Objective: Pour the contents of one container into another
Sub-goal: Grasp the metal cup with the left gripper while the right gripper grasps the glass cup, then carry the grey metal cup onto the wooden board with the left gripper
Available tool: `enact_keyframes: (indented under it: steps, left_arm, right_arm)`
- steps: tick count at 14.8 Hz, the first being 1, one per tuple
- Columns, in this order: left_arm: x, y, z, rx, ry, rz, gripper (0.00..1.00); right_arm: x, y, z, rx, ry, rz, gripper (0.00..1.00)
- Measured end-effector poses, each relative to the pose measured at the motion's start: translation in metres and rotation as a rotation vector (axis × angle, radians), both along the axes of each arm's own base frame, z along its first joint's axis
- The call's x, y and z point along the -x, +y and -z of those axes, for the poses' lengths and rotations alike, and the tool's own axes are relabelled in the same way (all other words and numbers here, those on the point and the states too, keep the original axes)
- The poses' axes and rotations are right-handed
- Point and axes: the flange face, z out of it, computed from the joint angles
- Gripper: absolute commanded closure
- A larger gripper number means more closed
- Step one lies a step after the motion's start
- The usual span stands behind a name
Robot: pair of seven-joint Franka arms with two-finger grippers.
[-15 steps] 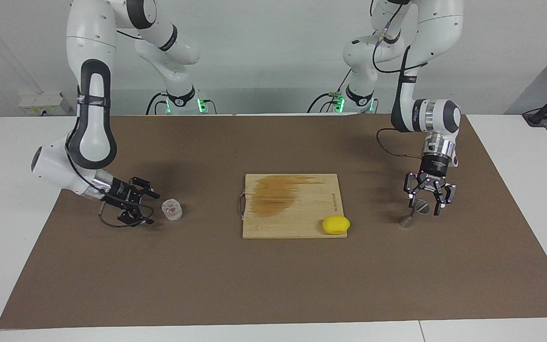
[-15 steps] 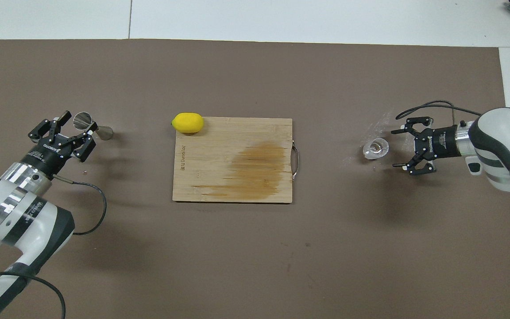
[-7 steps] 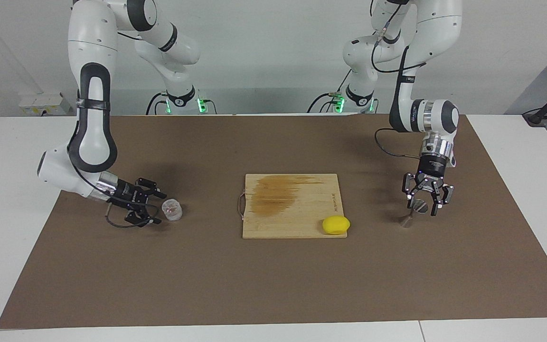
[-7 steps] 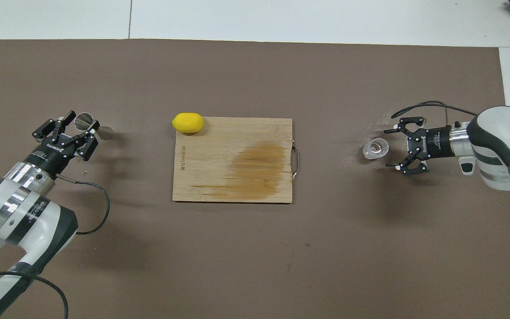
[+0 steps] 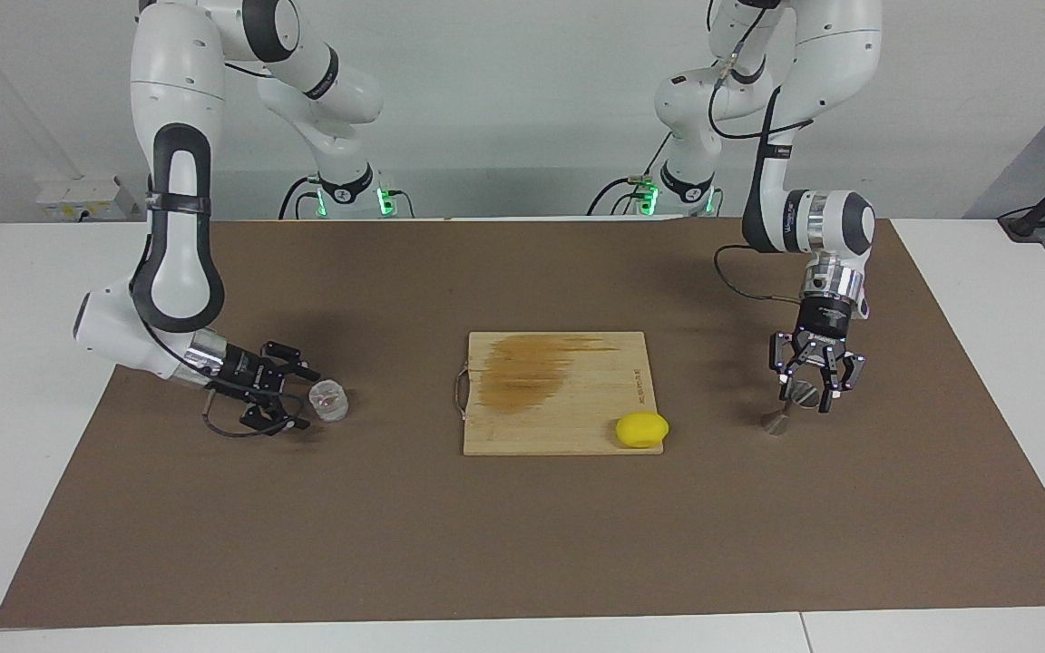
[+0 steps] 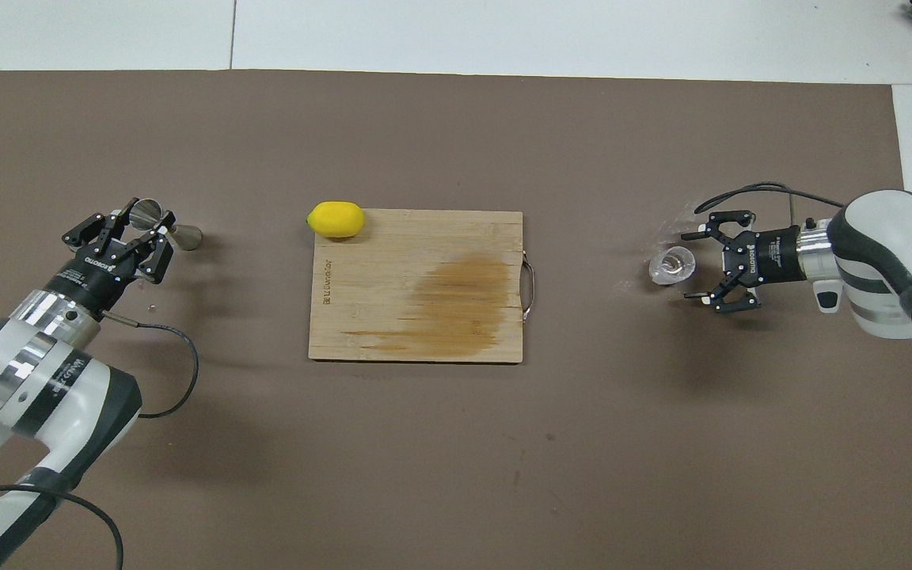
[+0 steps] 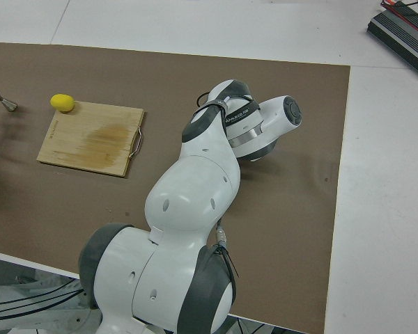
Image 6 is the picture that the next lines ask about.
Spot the yellow lemon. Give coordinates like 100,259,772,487
306,201,367,240

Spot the wooden cutting board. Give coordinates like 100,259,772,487
308,209,538,364

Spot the small clear glass cup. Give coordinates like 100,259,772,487
648,245,697,286

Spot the steel double jigger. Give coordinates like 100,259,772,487
130,198,203,251

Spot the brown table mat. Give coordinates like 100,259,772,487
0,70,912,570

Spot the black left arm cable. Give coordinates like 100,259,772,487
0,311,200,570

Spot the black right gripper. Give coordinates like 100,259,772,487
682,210,803,315

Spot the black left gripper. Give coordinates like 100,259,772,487
44,210,176,311

